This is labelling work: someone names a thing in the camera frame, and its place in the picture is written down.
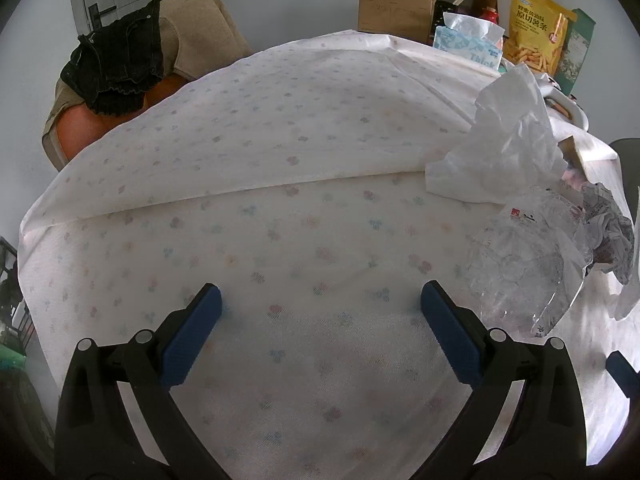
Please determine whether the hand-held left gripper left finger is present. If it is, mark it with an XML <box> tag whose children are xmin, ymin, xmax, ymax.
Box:
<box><xmin>55</xmin><ymin>283</ymin><xmax>222</xmax><ymax>480</ymax></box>

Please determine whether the white tissue paper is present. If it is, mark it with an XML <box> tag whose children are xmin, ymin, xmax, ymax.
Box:
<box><xmin>425</xmin><ymin>64</ymin><xmax>568</xmax><ymax>206</ymax></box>

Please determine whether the tall green box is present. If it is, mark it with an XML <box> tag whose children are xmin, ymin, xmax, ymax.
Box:
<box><xmin>555</xmin><ymin>7</ymin><xmax>597</xmax><ymax>97</ymax></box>

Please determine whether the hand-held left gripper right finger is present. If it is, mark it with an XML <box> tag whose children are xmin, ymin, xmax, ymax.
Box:
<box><xmin>420</xmin><ymin>281</ymin><xmax>587</xmax><ymax>480</ymax></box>

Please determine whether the white floral tablecloth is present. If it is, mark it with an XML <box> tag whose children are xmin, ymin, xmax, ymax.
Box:
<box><xmin>17</xmin><ymin>27</ymin><xmax>638</xmax><ymax>480</ymax></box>

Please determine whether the open brown cardboard box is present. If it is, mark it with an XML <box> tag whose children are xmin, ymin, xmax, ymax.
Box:
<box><xmin>354</xmin><ymin>0</ymin><xmax>451</xmax><ymax>43</ymax></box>

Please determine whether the tan covered chair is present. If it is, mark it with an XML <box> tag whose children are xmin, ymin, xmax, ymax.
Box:
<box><xmin>42</xmin><ymin>0</ymin><xmax>253</xmax><ymax>168</ymax></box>

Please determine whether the blue tissue box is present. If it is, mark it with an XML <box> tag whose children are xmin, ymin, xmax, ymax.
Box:
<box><xmin>432</xmin><ymin>12</ymin><xmax>506</xmax><ymax>72</ymax></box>

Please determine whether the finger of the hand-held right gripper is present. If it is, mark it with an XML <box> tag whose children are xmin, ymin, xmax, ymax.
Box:
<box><xmin>605</xmin><ymin>350</ymin><xmax>640</xmax><ymax>401</ymax></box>

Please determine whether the yellow snack bag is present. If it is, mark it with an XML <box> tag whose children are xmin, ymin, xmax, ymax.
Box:
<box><xmin>501</xmin><ymin>0</ymin><xmax>578</xmax><ymax>76</ymax></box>

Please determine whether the printed paper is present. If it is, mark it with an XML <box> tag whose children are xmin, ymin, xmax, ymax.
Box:
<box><xmin>580</xmin><ymin>182</ymin><xmax>636</xmax><ymax>276</ymax></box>

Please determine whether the black denim garment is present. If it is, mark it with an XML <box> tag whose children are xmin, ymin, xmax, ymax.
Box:
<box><xmin>60</xmin><ymin>0</ymin><xmax>166</xmax><ymax>116</ymax></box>

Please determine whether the grey upholstered chair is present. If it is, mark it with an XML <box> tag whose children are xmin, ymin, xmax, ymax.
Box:
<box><xmin>607</xmin><ymin>137</ymin><xmax>640</xmax><ymax>201</ymax></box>

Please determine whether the clear plastic wrapper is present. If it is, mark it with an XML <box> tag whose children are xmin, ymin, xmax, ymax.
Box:
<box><xmin>465</xmin><ymin>185</ymin><xmax>593</xmax><ymax>338</ymax></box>

